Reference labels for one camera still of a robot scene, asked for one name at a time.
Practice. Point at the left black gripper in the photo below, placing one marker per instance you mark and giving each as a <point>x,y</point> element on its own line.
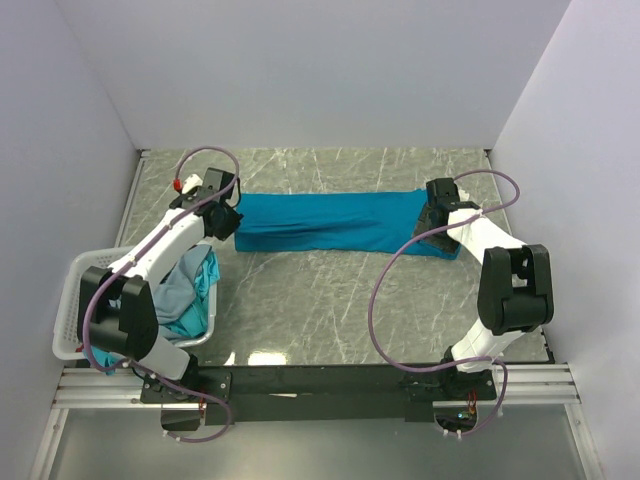
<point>234,221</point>

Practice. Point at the white plastic laundry basket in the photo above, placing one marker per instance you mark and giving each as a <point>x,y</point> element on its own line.
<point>75,300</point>

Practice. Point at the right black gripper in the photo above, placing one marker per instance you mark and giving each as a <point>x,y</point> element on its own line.
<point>448,245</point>

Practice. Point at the grey blue t shirt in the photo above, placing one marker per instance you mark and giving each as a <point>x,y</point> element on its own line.
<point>177,292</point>

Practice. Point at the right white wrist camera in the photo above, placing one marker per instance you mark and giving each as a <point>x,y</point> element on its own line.
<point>464,196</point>

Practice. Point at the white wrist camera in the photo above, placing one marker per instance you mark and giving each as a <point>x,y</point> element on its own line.
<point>464,196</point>
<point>188,184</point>

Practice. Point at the teal t shirt in basket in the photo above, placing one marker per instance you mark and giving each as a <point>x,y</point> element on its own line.
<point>200,300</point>

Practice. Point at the black base beam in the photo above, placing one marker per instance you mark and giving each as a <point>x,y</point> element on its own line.
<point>339,392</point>

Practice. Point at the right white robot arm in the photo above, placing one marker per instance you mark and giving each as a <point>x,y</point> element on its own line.
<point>515,294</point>

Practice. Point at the teal blue t shirt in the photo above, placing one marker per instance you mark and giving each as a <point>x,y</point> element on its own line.
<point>370,222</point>

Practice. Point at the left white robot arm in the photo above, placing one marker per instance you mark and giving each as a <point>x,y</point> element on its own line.
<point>153,258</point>

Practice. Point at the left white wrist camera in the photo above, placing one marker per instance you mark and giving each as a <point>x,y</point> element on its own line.
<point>188,184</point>

